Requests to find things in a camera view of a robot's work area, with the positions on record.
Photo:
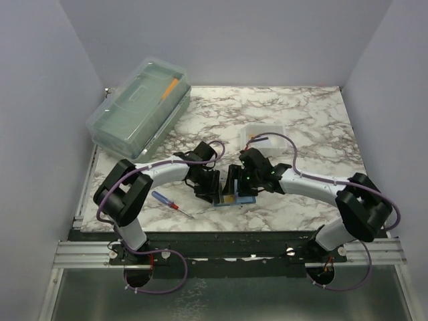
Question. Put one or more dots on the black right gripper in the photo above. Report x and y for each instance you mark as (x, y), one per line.
(233, 174)

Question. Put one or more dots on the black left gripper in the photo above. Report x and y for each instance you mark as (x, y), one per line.
(211, 191)

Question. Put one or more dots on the blue leather card holder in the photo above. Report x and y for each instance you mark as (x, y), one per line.
(239, 200)

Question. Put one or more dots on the white plastic card tray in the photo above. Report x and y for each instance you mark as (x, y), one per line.
(269, 145)

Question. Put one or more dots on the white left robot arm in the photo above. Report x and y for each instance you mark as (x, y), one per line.
(121, 196)

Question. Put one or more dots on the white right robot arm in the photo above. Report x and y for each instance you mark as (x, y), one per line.
(363, 211)

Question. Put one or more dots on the white striped credit card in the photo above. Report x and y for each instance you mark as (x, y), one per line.
(264, 139)

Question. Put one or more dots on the blue red screwdriver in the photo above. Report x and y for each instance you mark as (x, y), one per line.
(169, 203)

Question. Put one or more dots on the clear plastic storage box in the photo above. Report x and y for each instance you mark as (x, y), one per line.
(133, 121)

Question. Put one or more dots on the orange pen in box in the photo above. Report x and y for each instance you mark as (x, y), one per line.
(171, 86)

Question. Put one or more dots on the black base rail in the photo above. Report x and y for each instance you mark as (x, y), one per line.
(180, 266)

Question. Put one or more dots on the aluminium frame rail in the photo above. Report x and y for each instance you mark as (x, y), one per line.
(221, 249)

